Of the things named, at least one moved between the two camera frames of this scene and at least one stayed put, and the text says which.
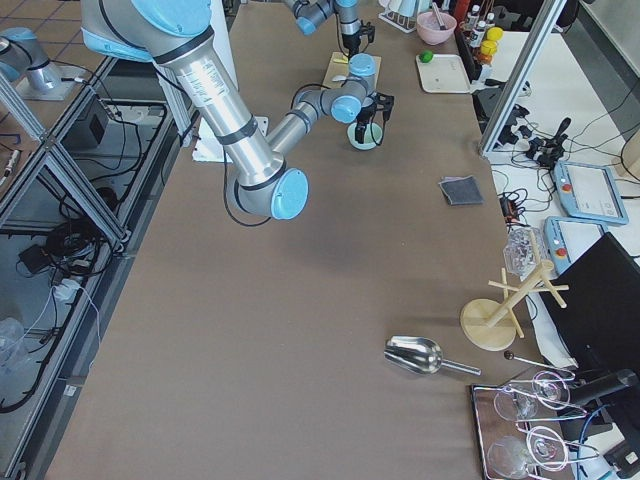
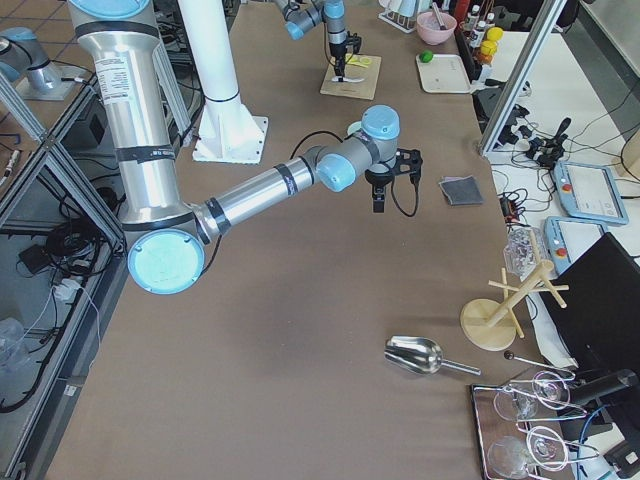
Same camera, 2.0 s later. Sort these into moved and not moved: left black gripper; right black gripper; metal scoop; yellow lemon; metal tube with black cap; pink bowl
Moved: right black gripper; left black gripper
Not moved: metal scoop; metal tube with black cap; yellow lemon; pink bowl
